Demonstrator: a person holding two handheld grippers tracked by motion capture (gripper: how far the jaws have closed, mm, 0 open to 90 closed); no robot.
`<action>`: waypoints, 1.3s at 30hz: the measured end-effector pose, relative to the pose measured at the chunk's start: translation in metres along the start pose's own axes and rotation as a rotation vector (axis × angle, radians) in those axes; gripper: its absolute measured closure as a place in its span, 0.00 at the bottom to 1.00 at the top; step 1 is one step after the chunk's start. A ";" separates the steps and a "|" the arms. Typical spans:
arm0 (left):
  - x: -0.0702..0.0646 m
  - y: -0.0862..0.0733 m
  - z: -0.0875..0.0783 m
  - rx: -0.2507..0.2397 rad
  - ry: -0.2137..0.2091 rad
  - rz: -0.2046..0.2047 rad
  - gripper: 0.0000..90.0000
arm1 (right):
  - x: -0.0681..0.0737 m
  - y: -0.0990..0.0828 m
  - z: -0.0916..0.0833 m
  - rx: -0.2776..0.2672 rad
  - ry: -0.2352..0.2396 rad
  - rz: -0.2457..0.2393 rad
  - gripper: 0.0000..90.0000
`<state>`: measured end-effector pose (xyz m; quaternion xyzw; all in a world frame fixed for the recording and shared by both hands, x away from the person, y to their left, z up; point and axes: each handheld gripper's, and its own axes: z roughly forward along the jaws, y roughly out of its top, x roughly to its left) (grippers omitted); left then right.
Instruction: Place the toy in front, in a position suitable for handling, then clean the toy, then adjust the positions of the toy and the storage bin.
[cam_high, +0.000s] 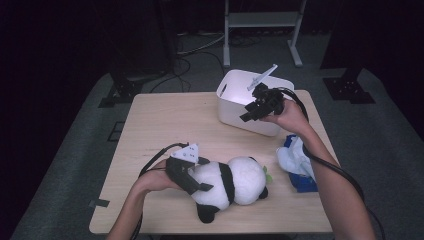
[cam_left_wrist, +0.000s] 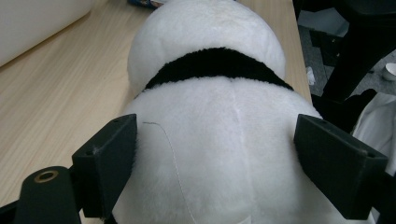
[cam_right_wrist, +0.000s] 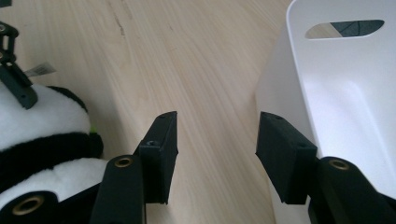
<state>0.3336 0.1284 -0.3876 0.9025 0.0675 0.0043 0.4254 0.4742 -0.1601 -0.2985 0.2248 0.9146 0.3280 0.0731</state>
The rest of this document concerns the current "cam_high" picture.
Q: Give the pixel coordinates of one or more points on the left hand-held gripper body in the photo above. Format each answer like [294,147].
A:
[178,166]

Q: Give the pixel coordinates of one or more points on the white plastic bin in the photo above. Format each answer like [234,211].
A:
[233,110]

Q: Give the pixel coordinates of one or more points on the white metal stand frame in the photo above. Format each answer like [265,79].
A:
[263,18]

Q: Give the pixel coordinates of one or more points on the white wet wipe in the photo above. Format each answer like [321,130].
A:
[291,158]

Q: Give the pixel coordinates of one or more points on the person's left hand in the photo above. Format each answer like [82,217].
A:
[156,178]

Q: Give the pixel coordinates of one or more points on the panda plush toy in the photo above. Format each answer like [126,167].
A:
[243,180]

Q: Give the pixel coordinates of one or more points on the person's right hand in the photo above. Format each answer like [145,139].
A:
[293,118]

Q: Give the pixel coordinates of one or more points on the black stand base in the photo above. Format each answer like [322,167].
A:
[348,90]
[121,91]

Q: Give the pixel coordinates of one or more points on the black tape strip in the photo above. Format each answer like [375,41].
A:
[99,203]

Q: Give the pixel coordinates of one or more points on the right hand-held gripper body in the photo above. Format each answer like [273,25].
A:
[270,100]

